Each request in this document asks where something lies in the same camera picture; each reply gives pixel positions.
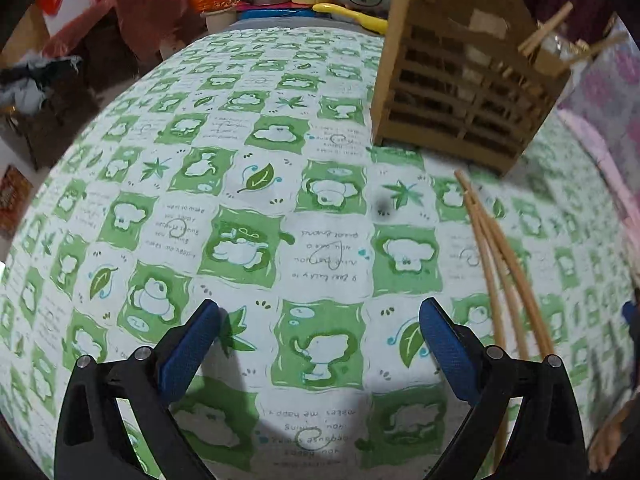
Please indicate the table with red cloth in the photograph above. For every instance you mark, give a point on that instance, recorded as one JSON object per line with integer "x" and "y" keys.
{"x": 135, "y": 15}

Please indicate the wooden chair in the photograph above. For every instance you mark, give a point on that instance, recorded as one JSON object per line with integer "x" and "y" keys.
{"x": 50, "y": 130}

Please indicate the red printed box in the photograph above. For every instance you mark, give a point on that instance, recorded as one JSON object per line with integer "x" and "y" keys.
{"x": 12, "y": 200}

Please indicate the beige plastic bucket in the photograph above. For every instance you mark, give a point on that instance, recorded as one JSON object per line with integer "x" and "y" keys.
{"x": 220, "y": 20}

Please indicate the flat wooden utensil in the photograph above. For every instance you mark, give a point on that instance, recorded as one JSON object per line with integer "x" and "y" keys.
{"x": 550, "y": 62}
{"x": 487, "y": 20}

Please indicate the yellow plastic ladle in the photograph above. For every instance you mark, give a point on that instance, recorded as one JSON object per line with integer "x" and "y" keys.
{"x": 355, "y": 17}

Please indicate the pink floral blanket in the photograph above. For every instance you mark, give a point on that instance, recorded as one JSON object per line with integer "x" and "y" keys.
{"x": 605, "y": 120}

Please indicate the wooden utensil holder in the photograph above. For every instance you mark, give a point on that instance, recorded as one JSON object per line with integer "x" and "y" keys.
{"x": 450, "y": 60}

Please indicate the blue board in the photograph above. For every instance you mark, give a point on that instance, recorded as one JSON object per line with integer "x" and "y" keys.
{"x": 270, "y": 11}

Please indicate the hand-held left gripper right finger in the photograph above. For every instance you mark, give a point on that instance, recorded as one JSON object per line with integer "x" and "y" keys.
{"x": 447, "y": 350}

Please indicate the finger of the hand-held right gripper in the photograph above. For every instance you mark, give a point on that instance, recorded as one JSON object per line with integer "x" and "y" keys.
{"x": 631, "y": 316}

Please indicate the pile of clothes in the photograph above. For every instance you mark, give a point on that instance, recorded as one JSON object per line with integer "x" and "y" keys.
{"x": 35, "y": 82}

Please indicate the person's right hand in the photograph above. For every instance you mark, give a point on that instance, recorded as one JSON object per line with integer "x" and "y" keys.
{"x": 612, "y": 435}

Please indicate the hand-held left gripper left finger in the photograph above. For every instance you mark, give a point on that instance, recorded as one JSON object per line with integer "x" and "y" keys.
{"x": 187, "y": 352}

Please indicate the green printed tablecloth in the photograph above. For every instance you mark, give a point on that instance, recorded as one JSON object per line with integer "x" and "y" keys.
{"x": 250, "y": 210}

